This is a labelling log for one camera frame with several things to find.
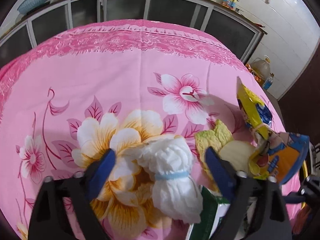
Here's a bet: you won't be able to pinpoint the kitchen counter glass cabinets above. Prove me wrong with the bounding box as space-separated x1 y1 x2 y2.
1 0 267 66

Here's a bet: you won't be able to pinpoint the yellow foam net piece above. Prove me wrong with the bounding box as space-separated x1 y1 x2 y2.
195 120 255 179

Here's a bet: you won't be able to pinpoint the large cooking oil jug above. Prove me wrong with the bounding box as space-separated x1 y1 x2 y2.
251 55 271 86

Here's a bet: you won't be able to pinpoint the green white milk carton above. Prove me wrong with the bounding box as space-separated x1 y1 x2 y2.
186 185 258 240

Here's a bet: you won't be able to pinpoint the yellow blue snack bag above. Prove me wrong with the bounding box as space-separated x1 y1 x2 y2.
236 77 273 141

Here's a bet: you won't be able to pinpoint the pink floral tablecloth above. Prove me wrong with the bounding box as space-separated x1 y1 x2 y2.
0 19 301 240

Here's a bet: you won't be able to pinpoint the white tissue bundle blue band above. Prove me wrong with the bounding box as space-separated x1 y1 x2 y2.
137 137 203 224

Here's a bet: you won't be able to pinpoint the yellow detergent bottles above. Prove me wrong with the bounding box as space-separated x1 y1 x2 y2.
221 0 239 11

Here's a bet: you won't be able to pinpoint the yellow rimmed trash bin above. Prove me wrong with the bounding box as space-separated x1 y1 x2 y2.
301 161 309 208

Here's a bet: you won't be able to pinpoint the small clear plastic bottle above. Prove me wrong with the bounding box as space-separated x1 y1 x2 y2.
263 73 274 90

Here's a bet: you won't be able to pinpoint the blue orange snack wrapper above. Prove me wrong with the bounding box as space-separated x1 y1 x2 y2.
248 131 310 185

